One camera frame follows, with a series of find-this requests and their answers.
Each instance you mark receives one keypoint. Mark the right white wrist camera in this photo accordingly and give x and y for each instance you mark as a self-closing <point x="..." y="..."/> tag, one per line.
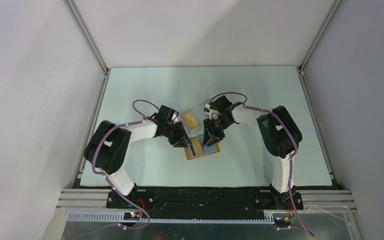
<point x="212" y="113"/>

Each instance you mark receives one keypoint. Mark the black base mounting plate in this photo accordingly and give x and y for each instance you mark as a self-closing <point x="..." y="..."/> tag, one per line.
<point x="220" y="203"/>

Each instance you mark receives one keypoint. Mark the right aluminium frame rail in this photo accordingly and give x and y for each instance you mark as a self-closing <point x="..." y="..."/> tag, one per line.
<point x="301" y="70"/>

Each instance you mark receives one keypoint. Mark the aluminium frame rail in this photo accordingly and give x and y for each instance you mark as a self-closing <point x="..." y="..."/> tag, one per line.
<point x="78" y="19"/>
<point x="301" y="70"/>

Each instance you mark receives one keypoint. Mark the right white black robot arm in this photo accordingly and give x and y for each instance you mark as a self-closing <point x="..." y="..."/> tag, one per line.
<point x="280" y="134"/>

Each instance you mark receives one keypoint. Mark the left aluminium frame rail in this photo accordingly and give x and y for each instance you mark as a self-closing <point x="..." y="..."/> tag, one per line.
<point x="78" y="19"/>

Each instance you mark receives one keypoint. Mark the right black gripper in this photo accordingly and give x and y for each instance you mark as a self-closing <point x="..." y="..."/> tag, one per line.
<point x="210" y="134"/>

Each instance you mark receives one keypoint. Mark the left controller circuit board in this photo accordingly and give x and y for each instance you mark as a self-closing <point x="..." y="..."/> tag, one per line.
<point x="132" y="216"/>

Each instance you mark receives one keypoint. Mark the clear plastic card tray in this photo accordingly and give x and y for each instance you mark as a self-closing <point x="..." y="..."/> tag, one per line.
<point x="198" y="112"/>

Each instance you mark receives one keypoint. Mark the grey slotted cable duct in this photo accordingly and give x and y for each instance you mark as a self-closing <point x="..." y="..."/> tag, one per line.
<point x="117" y="217"/>

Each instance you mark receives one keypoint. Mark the orange leather card holder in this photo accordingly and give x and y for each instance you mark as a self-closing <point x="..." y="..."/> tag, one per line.
<point x="208" y="150"/>

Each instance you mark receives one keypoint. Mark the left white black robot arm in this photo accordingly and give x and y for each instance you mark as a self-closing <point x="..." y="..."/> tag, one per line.
<point x="108" y="147"/>

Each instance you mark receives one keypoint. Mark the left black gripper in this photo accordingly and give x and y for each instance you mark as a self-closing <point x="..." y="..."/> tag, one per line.
<point x="181" y="138"/>

